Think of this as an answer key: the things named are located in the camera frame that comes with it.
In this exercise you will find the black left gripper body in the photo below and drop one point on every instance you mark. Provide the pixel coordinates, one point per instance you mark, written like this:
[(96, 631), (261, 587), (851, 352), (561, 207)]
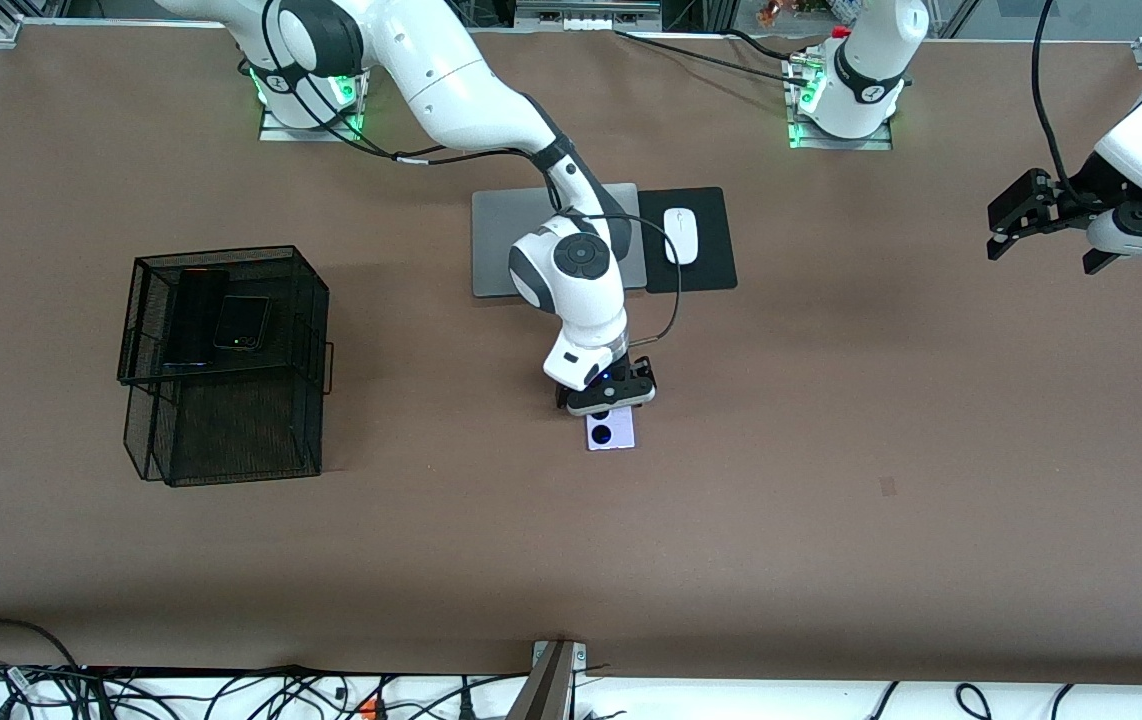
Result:
[(1079, 191)]

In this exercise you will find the lavender flip phone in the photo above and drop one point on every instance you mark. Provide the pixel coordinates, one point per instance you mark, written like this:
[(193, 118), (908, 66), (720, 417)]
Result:
[(611, 432)]

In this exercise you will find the black flip phone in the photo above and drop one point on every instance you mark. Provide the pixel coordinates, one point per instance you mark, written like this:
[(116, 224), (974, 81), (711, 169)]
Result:
[(243, 320)]

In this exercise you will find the long black smartphone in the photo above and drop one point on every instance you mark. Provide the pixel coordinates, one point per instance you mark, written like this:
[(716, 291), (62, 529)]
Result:
[(193, 320)]

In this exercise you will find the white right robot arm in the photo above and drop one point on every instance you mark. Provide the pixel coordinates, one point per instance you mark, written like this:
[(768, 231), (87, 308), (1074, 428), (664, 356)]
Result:
[(451, 70)]

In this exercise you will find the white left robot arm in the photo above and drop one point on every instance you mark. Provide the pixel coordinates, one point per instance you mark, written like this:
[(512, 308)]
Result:
[(871, 60)]

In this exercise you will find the white computer mouse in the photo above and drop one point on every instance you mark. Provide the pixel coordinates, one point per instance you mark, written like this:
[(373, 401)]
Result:
[(683, 237)]

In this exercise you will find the black mouse pad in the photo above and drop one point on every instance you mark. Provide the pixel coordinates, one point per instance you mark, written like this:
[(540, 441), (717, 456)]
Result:
[(716, 230)]

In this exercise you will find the silver closed laptop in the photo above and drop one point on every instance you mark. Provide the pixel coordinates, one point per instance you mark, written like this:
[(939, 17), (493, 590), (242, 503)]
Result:
[(491, 250)]

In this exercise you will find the small orange object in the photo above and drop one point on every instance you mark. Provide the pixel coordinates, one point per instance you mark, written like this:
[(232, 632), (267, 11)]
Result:
[(773, 12)]

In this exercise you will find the black mesh two-tier organizer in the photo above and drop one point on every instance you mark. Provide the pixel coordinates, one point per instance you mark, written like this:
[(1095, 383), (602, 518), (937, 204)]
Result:
[(231, 430)]

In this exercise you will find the grey metal power strip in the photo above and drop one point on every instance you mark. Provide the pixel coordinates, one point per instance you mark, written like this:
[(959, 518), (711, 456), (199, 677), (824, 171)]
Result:
[(586, 10)]

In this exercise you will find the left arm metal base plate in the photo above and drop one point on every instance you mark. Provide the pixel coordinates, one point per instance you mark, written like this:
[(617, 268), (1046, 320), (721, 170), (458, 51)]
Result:
[(841, 143)]

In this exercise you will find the aluminium camera post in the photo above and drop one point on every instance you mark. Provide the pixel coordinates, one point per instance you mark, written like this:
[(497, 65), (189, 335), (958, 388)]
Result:
[(546, 690)]

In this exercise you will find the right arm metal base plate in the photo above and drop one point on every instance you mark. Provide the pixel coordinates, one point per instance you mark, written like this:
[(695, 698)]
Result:
[(311, 132)]

